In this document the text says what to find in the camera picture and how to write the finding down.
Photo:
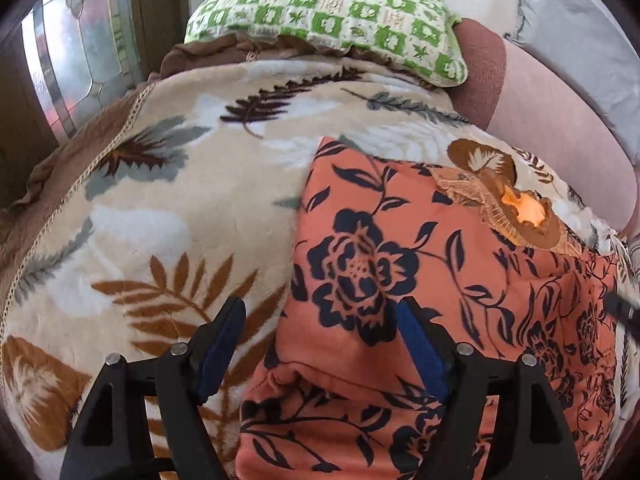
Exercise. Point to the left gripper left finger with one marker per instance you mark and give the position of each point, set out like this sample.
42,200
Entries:
141,419

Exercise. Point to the orange floral garment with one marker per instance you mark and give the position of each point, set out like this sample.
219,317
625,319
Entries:
338,396

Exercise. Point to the pink quilted bolster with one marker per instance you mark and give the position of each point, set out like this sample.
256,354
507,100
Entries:
517,99

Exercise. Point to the stained glass window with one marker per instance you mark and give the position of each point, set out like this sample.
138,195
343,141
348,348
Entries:
82,56

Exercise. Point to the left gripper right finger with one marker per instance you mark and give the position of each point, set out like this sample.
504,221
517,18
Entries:
531,439

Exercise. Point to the green white patterned pillow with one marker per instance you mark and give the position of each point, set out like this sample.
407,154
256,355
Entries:
417,35

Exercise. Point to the beige leaf-print blanket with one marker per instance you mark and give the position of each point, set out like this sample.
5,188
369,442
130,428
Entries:
188,192

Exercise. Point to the grey pillow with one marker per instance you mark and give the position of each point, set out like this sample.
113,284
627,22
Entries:
581,41

